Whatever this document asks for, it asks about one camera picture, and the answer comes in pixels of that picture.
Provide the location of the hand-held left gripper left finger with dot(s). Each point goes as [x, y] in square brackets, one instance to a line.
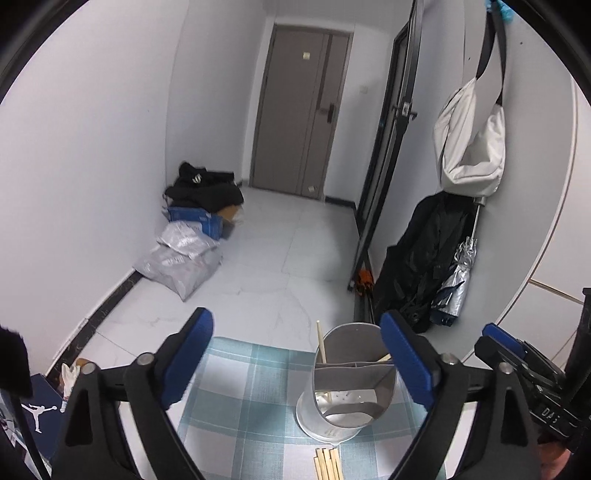
[189, 357]

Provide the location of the silver folded umbrella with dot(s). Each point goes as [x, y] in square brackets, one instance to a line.
[457, 277]

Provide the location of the wooden chopstick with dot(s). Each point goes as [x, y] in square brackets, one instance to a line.
[326, 464]
[332, 464]
[322, 346]
[319, 464]
[338, 464]

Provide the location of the orange black tool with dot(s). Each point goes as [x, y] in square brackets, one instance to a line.
[364, 278]

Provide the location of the grey brown door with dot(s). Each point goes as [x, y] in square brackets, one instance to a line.
[295, 115]

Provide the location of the blue shoe box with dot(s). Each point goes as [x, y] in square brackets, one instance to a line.
[39, 415]

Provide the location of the brown cardboard box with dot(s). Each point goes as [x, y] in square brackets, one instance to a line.
[231, 214]

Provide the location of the blue cardboard box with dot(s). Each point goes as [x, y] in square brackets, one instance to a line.
[194, 220]

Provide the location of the black coat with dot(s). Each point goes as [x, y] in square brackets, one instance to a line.
[425, 258]

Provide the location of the black sliding door frame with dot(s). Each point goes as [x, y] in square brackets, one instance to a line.
[392, 138]

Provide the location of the teal plaid tablecloth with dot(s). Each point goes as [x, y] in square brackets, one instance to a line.
[240, 392]

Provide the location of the white shoulder bag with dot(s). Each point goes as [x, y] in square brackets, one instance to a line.
[466, 147]

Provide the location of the white cabinet with wood trim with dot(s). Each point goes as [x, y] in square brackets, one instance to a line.
[554, 207]

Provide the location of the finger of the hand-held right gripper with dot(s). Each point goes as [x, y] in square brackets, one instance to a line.
[496, 330]
[491, 350]

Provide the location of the black clothes pile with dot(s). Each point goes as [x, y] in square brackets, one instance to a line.
[203, 187]

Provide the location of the grey plastic mailing bag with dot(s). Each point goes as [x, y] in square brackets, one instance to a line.
[187, 237]
[178, 272]

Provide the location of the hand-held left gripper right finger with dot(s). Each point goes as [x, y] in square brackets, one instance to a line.
[406, 364]

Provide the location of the white grey utensil holder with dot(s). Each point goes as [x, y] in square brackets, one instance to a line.
[341, 369]

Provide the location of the white glove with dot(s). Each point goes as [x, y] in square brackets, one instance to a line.
[70, 376]

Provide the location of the dark fuzzy cloth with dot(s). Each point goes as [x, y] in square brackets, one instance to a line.
[14, 360]

